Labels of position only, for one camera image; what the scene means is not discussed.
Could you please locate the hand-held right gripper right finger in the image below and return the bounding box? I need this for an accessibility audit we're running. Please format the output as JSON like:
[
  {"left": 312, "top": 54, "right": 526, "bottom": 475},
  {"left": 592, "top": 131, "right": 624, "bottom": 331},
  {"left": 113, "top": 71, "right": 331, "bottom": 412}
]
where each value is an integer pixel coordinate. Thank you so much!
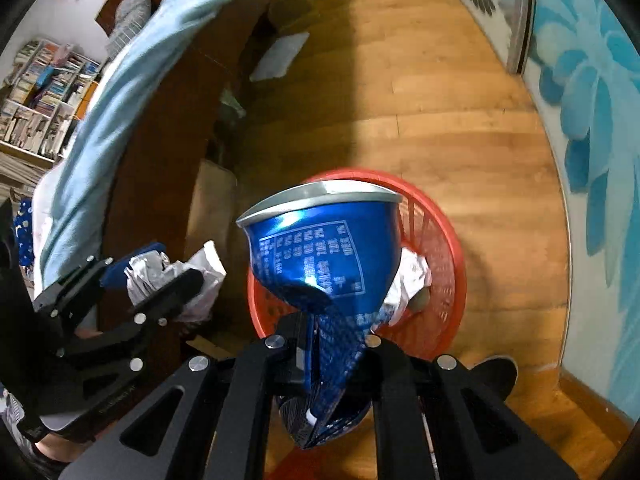
[{"left": 367, "top": 336, "right": 578, "bottom": 480}]

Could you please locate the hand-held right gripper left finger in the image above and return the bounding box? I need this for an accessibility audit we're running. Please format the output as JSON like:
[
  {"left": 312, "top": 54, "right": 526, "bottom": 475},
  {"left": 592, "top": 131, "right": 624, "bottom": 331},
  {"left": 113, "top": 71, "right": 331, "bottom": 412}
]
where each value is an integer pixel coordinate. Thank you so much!
[{"left": 60, "top": 317, "right": 310, "bottom": 480}]

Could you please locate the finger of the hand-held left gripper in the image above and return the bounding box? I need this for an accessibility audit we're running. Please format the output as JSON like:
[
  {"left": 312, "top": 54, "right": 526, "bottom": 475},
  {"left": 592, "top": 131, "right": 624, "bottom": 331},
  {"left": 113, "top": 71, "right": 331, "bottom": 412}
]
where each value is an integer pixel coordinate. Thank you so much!
[
  {"left": 65, "top": 269, "right": 204, "bottom": 367},
  {"left": 32, "top": 242, "right": 167, "bottom": 332}
]

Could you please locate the silver wrapper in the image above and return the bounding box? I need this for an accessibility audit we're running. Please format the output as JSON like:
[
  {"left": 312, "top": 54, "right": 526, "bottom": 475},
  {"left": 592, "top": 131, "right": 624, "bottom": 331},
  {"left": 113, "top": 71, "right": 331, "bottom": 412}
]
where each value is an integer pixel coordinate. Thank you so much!
[{"left": 123, "top": 251, "right": 174, "bottom": 307}]

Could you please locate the red plastic mesh basket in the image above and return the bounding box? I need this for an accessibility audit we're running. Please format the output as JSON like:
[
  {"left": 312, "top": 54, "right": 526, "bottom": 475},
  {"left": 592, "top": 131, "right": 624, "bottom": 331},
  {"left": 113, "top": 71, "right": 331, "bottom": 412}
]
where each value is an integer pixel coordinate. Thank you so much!
[{"left": 247, "top": 167, "right": 468, "bottom": 362}]

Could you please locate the crushed blue drink can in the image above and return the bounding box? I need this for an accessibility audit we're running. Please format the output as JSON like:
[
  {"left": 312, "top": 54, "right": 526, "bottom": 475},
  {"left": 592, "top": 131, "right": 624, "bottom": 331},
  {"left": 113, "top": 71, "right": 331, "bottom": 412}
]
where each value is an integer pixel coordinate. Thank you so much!
[{"left": 236, "top": 179, "right": 404, "bottom": 452}]

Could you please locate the person's left forearm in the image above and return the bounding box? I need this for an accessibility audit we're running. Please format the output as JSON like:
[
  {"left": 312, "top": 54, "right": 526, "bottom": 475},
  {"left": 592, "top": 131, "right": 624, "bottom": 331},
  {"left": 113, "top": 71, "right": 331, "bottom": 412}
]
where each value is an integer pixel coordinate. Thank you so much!
[{"left": 20, "top": 430, "right": 96, "bottom": 480}]

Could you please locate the white plastic bag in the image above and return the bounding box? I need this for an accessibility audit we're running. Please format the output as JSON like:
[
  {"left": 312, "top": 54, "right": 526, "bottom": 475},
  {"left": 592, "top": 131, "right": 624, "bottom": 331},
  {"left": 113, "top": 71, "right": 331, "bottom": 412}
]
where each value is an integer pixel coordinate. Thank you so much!
[{"left": 171, "top": 240, "right": 227, "bottom": 324}]

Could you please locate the cardboard scrap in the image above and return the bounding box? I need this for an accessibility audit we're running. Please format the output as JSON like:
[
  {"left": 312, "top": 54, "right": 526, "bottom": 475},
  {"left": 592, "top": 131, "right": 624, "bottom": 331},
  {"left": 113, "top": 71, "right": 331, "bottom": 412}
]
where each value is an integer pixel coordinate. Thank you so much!
[{"left": 186, "top": 334, "right": 237, "bottom": 362}]

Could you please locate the dark blue star-print cloth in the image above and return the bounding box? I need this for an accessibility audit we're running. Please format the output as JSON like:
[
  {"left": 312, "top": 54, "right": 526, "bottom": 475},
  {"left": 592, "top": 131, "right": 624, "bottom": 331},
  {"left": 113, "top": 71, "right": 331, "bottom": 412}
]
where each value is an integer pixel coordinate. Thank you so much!
[{"left": 12, "top": 198, "right": 37, "bottom": 269}]

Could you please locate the black slipper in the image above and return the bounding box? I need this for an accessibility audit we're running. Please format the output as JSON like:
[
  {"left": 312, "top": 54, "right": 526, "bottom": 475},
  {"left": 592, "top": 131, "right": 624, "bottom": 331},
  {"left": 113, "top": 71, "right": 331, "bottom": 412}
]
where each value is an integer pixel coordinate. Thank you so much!
[{"left": 469, "top": 355, "right": 519, "bottom": 403}]

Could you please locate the beige cardboard sheet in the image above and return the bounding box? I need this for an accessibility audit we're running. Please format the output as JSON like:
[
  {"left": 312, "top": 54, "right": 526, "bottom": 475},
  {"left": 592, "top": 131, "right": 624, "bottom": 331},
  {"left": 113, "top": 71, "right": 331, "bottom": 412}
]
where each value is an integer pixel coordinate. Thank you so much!
[{"left": 186, "top": 159, "right": 239, "bottom": 273}]

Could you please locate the light blue blanket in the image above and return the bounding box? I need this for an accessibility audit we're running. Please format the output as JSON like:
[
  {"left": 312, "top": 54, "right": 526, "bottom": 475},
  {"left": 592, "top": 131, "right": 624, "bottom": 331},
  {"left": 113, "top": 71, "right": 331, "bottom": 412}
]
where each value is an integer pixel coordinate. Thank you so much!
[{"left": 39, "top": 0, "right": 273, "bottom": 283}]

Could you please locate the white bookshelf with books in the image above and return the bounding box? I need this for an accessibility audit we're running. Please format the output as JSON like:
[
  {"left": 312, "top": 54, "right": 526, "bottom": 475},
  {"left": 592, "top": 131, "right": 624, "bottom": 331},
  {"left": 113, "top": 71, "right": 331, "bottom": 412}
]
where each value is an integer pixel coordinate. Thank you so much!
[{"left": 0, "top": 39, "right": 104, "bottom": 202}]

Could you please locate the pale green plastic bag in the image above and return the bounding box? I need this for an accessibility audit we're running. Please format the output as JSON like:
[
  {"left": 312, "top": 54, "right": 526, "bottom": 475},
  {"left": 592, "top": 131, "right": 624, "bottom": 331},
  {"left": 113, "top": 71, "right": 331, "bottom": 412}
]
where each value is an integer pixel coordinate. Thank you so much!
[{"left": 219, "top": 86, "right": 247, "bottom": 122}]

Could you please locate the plaid pillow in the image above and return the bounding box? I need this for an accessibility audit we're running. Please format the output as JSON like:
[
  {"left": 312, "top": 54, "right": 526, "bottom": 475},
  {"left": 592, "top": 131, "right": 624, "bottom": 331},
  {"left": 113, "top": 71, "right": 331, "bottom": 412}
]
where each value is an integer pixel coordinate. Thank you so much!
[{"left": 106, "top": 0, "right": 152, "bottom": 54}]

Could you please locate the flat white box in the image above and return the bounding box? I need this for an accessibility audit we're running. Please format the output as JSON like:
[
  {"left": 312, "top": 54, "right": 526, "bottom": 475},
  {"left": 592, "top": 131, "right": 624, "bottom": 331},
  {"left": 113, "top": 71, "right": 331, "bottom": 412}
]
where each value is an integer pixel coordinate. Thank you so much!
[{"left": 249, "top": 31, "right": 312, "bottom": 84}]

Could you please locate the brown cardboard box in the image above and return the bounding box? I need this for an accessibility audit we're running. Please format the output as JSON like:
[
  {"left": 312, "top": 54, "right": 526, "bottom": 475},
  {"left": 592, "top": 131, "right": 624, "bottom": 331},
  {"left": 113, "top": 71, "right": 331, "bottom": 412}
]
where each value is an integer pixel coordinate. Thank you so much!
[{"left": 269, "top": 0, "right": 317, "bottom": 32}]

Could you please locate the blue flower wardrobe door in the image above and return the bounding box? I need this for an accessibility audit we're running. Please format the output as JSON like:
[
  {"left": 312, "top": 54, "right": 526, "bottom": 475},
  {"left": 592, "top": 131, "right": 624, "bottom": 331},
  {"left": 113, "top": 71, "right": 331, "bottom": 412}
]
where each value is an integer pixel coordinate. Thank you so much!
[{"left": 522, "top": 0, "right": 640, "bottom": 423}]

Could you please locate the brown wooden bed frame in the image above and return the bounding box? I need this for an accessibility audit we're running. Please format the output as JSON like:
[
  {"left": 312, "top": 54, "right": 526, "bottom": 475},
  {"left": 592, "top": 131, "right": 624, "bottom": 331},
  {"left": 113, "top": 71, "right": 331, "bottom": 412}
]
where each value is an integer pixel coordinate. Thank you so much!
[{"left": 94, "top": 0, "right": 303, "bottom": 343}]

